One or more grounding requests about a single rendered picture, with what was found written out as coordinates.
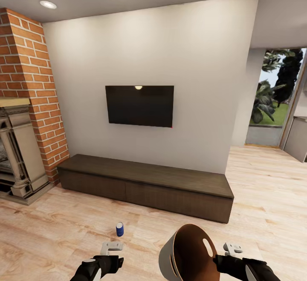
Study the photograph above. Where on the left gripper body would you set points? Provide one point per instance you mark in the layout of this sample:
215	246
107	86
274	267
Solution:
111	263

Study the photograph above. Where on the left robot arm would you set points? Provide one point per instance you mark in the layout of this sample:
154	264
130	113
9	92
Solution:
95	268

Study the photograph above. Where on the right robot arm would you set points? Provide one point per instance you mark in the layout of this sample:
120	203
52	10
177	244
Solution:
246	269

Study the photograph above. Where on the wood fireplace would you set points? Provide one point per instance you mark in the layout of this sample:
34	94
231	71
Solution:
23	178

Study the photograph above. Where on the can of soda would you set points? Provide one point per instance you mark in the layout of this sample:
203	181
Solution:
119	229

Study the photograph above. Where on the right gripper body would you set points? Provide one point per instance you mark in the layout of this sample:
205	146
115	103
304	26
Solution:
226	264

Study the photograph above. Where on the trash can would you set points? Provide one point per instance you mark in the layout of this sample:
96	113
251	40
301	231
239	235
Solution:
185	256

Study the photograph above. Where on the wall mounted tv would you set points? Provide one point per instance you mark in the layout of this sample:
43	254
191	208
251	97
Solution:
140	105

